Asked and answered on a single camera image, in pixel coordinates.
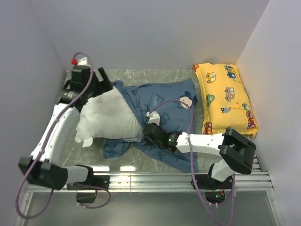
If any white pillow insert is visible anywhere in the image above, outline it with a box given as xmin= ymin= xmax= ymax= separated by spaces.
xmin=75 ymin=87 xmax=143 ymax=147

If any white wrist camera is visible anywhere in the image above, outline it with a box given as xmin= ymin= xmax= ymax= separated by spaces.
xmin=71 ymin=57 xmax=90 ymax=67
xmin=146 ymin=111 xmax=160 ymax=126

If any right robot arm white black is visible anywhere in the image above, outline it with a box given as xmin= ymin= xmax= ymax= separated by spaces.
xmin=143 ymin=123 xmax=256 ymax=188

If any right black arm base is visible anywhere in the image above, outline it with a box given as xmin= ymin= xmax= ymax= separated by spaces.
xmin=195 ymin=174 xmax=234 ymax=205

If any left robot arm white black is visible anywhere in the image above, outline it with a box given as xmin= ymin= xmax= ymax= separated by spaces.
xmin=18 ymin=65 xmax=113 ymax=190

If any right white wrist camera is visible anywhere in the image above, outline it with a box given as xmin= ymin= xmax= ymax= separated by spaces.
xmin=146 ymin=111 xmax=160 ymax=126

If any blue cartoon letter pillowcase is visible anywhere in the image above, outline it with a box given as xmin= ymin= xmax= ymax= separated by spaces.
xmin=103 ymin=79 xmax=198 ymax=173

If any yellow car print pillow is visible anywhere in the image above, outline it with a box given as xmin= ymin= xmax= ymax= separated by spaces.
xmin=192 ymin=63 xmax=258 ymax=137

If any aluminium mounting rail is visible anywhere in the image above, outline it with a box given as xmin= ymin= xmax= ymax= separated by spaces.
xmin=25 ymin=171 xmax=275 ymax=194

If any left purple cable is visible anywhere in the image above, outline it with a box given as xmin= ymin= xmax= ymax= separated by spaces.
xmin=15 ymin=52 xmax=111 ymax=219

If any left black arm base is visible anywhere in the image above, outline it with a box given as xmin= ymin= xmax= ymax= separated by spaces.
xmin=66 ymin=175 xmax=111 ymax=207

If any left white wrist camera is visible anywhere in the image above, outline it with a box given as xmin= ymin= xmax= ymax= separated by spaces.
xmin=71 ymin=57 xmax=90 ymax=67

